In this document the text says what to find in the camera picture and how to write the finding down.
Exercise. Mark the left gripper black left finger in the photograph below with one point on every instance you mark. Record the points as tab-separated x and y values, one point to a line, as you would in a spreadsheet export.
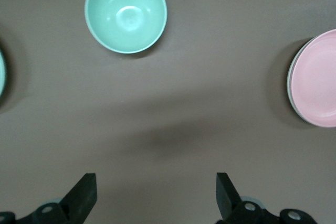
78	197

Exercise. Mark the brown table cover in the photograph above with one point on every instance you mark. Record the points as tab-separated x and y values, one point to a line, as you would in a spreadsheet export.
168	90

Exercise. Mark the small mint green bowl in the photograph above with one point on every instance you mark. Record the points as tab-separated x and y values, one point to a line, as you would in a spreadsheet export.
126	14

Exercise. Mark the mint green plate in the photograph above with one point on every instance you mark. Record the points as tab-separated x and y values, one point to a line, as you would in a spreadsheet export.
2	74

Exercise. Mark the pink shallow dish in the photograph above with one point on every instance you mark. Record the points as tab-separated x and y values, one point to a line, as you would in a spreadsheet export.
317	79

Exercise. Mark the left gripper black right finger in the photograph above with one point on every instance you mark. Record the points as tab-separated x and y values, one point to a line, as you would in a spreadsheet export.
227	197

